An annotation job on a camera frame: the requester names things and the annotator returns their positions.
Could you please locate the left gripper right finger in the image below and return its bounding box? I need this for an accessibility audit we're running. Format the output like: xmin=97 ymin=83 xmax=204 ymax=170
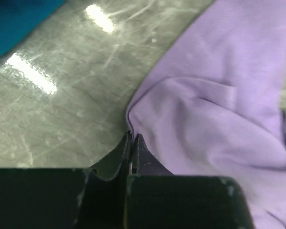
xmin=131 ymin=134 xmax=173 ymax=176

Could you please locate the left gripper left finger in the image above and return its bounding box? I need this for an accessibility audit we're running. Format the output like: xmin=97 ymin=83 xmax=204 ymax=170
xmin=92 ymin=132 xmax=132 ymax=181

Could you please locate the purple t-shirt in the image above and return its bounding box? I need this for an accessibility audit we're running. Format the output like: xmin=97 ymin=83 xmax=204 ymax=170
xmin=126 ymin=0 xmax=286 ymax=229

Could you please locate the blue folded t-shirt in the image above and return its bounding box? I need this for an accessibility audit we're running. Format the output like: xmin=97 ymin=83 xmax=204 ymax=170
xmin=0 ymin=0 xmax=64 ymax=57

